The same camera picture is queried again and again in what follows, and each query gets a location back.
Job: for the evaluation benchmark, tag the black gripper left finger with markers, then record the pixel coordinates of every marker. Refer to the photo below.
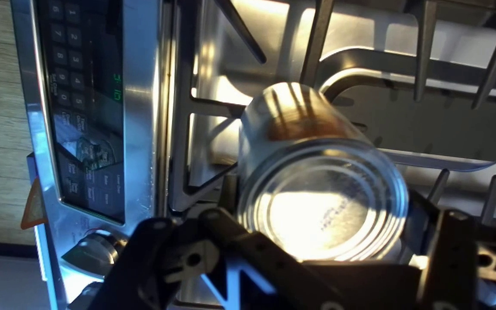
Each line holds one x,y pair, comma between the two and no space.
144,264

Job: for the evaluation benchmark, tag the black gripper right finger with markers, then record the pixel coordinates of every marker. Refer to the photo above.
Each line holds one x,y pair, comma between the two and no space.
451,264

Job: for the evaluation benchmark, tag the stainless steel gas range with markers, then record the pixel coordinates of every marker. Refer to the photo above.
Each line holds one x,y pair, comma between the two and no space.
144,104

